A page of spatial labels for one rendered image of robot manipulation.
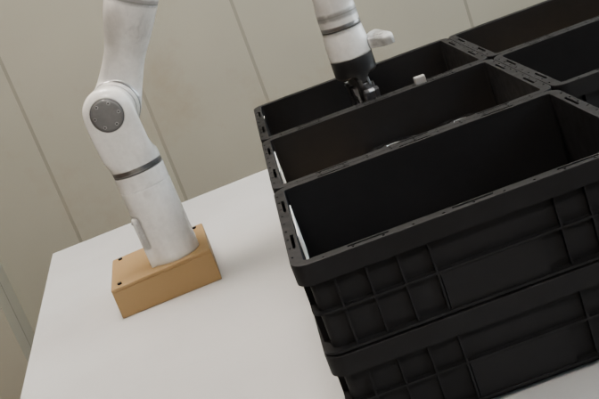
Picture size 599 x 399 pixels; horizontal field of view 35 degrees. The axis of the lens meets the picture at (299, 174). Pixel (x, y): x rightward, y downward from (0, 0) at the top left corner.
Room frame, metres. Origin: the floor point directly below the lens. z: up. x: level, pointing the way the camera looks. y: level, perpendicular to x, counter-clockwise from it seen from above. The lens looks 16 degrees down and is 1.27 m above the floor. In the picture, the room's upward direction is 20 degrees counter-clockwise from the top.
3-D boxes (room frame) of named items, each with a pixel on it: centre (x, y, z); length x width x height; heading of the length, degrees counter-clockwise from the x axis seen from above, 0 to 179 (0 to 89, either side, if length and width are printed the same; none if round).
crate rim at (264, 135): (1.65, -0.16, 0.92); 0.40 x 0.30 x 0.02; 90
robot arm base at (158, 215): (1.63, 0.26, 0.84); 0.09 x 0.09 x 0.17; 4
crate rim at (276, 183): (1.35, -0.16, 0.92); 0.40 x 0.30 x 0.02; 90
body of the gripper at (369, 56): (1.61, -0.15, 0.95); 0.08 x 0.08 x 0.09
